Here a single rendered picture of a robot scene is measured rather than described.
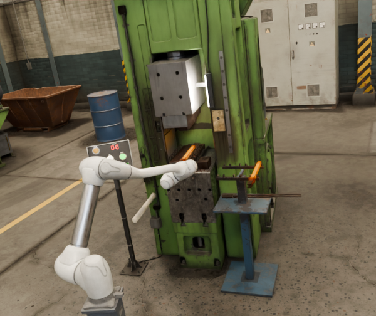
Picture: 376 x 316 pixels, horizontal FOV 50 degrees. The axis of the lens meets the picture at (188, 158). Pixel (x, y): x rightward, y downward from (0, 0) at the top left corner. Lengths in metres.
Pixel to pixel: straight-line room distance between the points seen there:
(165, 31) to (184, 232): 1.63
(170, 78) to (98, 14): 7.72
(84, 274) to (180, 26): 1.86
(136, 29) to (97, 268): 1.80
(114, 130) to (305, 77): 3.77
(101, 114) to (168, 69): 4.76
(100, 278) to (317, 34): 6.52
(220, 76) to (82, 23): 8.15
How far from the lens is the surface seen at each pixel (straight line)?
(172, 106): 3.10
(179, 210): 3.35
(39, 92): 10.78
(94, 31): 10.80
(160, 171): 2.64
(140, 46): 3.26
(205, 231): 3.39
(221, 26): 3.07
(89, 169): 2.50
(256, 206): 3.02
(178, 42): 3.15
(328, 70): 8.10
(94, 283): 2.39
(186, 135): 3.66
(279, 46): 8.18
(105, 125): 7.77
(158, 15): 3.19
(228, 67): 3.10
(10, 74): 12.53
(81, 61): 11.22
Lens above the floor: 2.09
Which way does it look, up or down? 20 degrees down
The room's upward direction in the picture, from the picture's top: 8 degrees counter-clockwise
